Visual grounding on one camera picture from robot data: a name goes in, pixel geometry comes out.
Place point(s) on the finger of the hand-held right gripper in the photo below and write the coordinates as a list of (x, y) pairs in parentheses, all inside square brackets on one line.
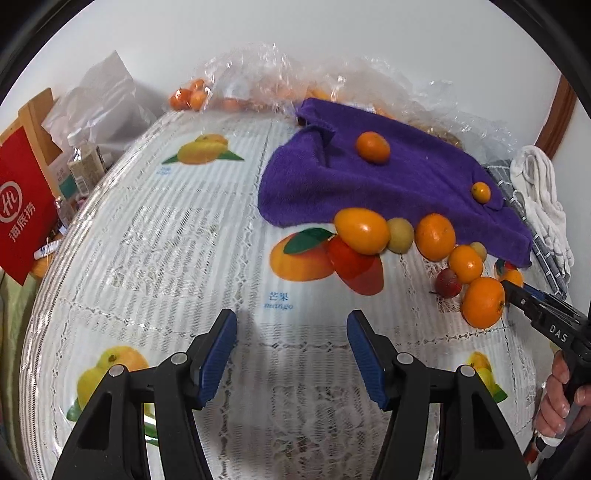
[(540, 295), (517, 297)]

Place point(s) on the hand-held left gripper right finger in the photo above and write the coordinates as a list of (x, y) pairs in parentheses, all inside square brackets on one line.
[(365, 357)]

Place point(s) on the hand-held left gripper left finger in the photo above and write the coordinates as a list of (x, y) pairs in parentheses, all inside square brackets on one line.
[(217, 357)]

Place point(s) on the small orange kumquat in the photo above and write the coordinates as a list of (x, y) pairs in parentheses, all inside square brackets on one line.
[(480, 191), (512, 278)]

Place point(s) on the round orange mandarin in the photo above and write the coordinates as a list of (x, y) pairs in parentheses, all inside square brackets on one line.
[(372, 146), (465, 265), (483, 302), (435, 236)]

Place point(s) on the small pale yellow fruit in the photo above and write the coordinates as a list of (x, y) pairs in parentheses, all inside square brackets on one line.
[(480, 249)]

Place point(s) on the small red fruit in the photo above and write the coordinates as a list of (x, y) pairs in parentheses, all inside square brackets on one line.
[(447, 282)]

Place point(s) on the large oval orange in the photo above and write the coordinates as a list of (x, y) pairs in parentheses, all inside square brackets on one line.
[(361, 230)]

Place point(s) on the yellow-green small fruit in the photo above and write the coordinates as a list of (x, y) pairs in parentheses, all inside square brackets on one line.
[(401, 235)]

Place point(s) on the person's right forearm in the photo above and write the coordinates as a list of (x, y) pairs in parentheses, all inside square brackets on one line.
[(563, 461)]

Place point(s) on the person's right hand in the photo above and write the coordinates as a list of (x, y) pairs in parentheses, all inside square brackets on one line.
[(551, 401)]

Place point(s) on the white cloth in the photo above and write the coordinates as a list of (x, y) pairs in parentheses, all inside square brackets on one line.
[(540, 184)]

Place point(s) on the grey checked cloth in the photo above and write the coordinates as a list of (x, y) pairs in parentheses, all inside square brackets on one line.
[(503, 177)]

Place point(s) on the fruit-printed lace tablecloth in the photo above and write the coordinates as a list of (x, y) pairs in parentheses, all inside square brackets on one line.
[(161, 230)]

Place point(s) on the purple towel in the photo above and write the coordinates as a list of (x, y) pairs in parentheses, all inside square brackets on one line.
[(392, 184)]

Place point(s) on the white marker pen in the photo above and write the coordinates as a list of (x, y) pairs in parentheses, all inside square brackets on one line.
[(46, 249)]

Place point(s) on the green cloth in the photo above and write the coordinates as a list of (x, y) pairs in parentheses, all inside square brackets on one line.
[(9, 332)]

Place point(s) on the small carton box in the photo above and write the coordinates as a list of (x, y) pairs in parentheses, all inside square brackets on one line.
[(85, 166)]

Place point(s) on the red paper bag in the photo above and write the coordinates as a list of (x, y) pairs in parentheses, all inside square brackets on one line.
[(23, 207)]

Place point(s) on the pile of bagged mandarins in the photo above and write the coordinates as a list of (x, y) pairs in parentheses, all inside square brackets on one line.
[(198, 98)]

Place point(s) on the white plastic bag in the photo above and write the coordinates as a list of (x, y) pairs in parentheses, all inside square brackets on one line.
[(106, 97)]

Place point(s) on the clear plastic bag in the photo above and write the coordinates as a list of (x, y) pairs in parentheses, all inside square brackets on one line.
[(258, 69)]

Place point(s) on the wooden board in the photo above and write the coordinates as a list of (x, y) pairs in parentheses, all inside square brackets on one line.
[(34, 115)]

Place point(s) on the wooden door frame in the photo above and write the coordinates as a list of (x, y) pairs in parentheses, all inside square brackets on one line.
[(556, 120)]

